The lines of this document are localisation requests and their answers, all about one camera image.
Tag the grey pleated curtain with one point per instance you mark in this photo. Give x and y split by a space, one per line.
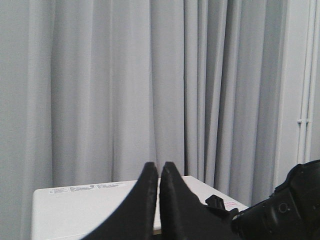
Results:
90 90

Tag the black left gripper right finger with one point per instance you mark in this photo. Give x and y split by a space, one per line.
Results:
183 216

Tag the white wall pipe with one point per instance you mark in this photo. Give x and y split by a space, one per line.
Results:
309 84

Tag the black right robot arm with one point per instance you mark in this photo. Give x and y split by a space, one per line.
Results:
292 211

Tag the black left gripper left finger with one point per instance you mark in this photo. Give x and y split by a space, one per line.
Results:
135 212

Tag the cream Toshiba toaster oven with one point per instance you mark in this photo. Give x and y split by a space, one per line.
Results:
73 212

